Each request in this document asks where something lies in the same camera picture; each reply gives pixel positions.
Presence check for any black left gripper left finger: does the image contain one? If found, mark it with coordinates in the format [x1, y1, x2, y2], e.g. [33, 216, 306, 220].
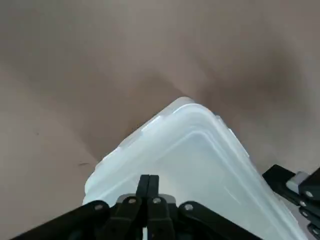
[9, 174, 150, 240]

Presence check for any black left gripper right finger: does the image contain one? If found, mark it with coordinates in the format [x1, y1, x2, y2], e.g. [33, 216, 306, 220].
[147, 174, 261, 240]

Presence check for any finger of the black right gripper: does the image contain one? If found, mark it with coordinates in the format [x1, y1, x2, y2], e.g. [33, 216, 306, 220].
[262, 163, 320, 238]

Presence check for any translucent white box lid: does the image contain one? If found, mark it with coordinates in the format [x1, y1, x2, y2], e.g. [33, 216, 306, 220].
[82, 96, 312, 240]

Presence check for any translucent white preservation box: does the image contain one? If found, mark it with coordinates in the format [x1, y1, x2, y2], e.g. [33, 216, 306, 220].
[82, 96, 198, 208]

